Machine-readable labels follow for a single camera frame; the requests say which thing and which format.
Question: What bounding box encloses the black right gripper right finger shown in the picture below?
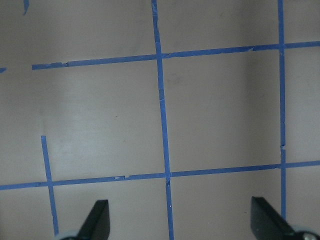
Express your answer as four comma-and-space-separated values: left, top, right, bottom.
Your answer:
250, 196, 296, 240

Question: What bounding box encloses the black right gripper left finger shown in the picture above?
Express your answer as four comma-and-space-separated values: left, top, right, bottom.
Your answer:
77, 199, 111, 240

